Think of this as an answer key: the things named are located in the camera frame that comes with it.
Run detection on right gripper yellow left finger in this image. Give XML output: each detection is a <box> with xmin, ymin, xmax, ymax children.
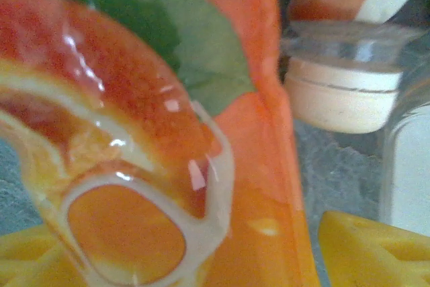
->
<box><xmin>0</xmin><ymin>224</ymin><xmax>85</xmax><ymax>287</ymax></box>

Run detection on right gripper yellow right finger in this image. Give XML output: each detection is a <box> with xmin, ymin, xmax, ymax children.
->
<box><xmin>317</xmin><ymin>211</ymin><xmax>430</xmax><ymax>287</ymax></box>

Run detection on white label green-cap bottle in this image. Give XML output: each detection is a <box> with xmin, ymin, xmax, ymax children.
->
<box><xmin>378</xmin><ymin>98</ymin><xmax>430</xmax><ymax>236</ymax></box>

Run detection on orange juice picture-label bottle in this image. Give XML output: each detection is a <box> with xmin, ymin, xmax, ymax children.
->
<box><xmin>0</xmin><ymin>0</ymin><xmax>323</xmax><ymax>287</ymax></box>

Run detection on brown label cream-cap bottle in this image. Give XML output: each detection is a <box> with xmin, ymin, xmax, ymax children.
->
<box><xmin>280</xmin><ymin>0</ymin><xmax>430</xmax><ymax>133</ymax></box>

